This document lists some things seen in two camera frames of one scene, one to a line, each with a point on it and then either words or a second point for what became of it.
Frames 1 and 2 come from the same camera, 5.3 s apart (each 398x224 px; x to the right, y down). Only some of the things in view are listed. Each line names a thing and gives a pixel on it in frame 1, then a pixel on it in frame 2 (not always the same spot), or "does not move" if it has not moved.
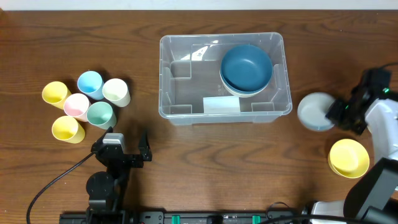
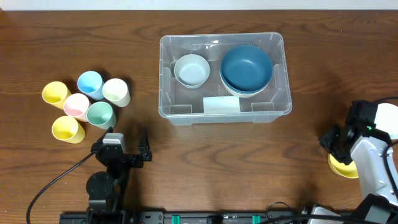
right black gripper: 347,114 to 334,147
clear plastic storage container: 224,79 does not move
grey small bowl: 312,110 to 192,71
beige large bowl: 244,95 does not move
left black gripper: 125,158 does not move
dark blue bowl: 246,68 does not move
